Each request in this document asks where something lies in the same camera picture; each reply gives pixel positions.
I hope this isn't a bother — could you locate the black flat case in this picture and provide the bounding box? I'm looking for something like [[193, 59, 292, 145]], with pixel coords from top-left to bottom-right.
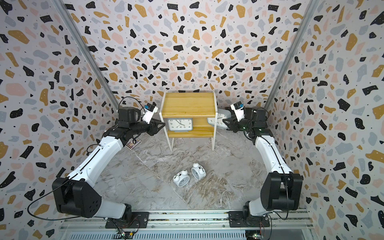
[[255, 108, 269, 129]]

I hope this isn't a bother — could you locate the wooden shelf white metal frame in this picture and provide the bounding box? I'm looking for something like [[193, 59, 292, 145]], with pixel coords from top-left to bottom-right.
[[159, 90, 218, 151]]

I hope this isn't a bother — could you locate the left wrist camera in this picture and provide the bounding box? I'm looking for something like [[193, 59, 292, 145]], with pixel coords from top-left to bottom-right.
[[142, 103, 158, 124]]

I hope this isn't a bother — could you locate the white twin-bell clock right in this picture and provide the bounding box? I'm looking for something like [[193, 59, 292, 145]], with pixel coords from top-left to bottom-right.
[[191, 163, 207, 181]]

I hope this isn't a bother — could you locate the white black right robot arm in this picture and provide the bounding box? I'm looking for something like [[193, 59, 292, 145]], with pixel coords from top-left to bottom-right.
[[223, 102, 303, 220]]

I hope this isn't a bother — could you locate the white twin-bell clock left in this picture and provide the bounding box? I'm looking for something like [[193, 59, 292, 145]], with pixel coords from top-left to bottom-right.
[[173, 170, 190, 188]]

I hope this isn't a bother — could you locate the small picture card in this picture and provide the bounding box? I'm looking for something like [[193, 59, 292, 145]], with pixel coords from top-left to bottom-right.
[[125, 139, 141, 150]]

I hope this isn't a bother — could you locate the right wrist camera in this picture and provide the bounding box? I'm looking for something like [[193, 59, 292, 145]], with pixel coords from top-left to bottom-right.
[[231, 101, 245, 122]]

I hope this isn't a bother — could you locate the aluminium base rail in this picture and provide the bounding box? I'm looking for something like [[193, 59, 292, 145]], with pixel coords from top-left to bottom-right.
[[59, 209, 316, 240]]

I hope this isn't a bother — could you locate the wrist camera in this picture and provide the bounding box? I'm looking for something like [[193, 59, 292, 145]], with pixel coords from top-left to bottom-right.
[[231, 101, 245, 122], [142, 103, 158, 124]]

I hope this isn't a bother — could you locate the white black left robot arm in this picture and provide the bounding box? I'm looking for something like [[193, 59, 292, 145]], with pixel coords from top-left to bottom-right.
[[51, 104, 165, 223]]

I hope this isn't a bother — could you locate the grey square clock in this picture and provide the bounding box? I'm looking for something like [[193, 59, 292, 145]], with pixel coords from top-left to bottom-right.
[[207, 109, 231, 130], [167, 118, 193, 132]]

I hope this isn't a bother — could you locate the white twin-bell clock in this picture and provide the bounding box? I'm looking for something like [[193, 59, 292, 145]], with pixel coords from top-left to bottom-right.
[[191, 163, 207, 181], [173, 170, 190, 188]]

